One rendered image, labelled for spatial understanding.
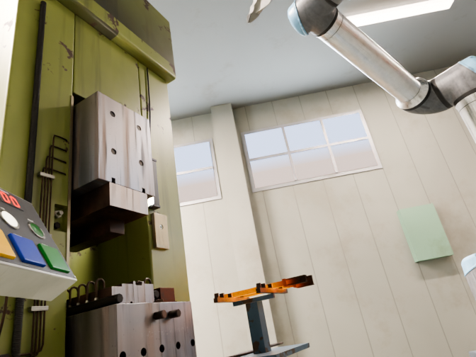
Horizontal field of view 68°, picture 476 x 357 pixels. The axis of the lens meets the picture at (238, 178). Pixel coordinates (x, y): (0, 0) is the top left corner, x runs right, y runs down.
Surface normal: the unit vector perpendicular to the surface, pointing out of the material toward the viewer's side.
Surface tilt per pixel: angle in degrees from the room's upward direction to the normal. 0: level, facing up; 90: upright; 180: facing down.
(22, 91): 90
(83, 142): 90
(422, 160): 90
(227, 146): 90
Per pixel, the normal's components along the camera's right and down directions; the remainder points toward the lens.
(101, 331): -0.50, -0.27
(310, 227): -0.09, -0.39
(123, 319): 0.85, -0.33
